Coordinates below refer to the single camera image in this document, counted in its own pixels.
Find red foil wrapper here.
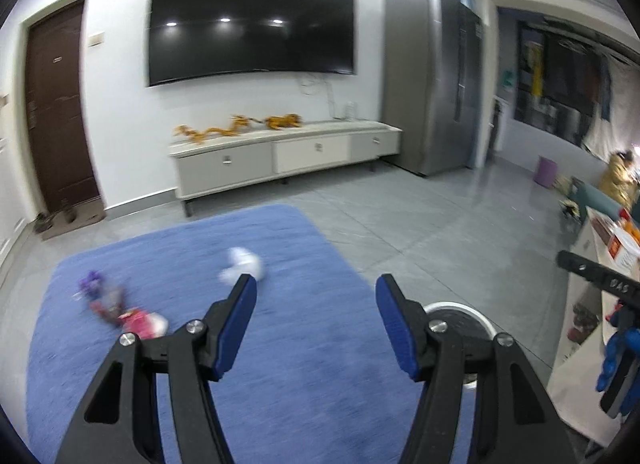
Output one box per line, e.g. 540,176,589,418
117,311,168,340

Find teal sofa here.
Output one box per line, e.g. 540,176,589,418
570,177,640,225

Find white base cabinet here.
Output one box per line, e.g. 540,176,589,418
0,129,28,275

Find gold dragon figurine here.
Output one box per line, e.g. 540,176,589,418
173,115,261,145

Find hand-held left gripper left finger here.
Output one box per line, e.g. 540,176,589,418
54,273,258,464

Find white hanging cloth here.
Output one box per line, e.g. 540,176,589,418
582,64,640,160

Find blue fluffy blanket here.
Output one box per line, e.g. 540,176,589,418
25,203,476,464

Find white grey television stand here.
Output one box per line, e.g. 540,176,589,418
167,120,403,217

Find brown entrance door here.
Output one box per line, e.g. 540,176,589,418
24,0,103,215

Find dark red wrapper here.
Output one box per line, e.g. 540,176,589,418
90,287,126,327

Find brown doormat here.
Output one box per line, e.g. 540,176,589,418
35,201,107,241

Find gold tiger figurine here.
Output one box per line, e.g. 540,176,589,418
264,114,305,131

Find purple wrapper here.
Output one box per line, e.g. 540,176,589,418
77,270,108,297

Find black television cable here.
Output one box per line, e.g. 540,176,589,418
300,74,336,117

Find white side table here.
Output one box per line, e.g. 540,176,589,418
547,207,640,445

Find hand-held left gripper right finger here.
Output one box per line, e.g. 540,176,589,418
375,273,586,464

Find black wall television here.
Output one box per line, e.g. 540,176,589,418
147,0,359,88

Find dark hanging clothes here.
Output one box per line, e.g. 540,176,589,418
545,29,606,130

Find yellow hanging garment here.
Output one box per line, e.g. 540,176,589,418
530,37,546,95

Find grey double-door refrigerator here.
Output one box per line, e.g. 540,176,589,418
382,0,483,177

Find white rimmed trash bin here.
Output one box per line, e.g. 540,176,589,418
422,301,496,390

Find red label box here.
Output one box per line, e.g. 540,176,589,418
592,217,640,270

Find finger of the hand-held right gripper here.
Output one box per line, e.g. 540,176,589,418
556,250,603,287

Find purple stool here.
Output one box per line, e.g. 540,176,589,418
536,155,558,188

